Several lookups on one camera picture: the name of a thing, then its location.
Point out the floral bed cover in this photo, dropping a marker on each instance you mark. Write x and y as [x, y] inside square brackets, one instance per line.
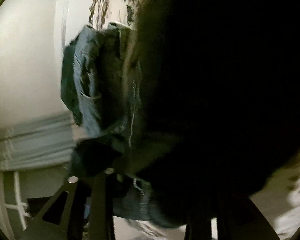
[104, 12]

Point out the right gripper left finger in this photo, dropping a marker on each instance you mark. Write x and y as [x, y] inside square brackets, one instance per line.
[62, 216]

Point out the grey striped curtain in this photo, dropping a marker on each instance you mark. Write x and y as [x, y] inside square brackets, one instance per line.
[39, 143]

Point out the white bed headboard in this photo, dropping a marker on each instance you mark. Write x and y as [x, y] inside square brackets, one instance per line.
[70, 17]

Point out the folded light blue jeans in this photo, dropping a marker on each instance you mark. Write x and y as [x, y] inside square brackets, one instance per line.
[91, 80]

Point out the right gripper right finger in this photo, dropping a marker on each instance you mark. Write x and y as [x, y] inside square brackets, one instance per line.
[240, 219]

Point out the dark blue denim jeans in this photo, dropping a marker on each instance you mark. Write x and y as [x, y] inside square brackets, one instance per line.
[212, 107]

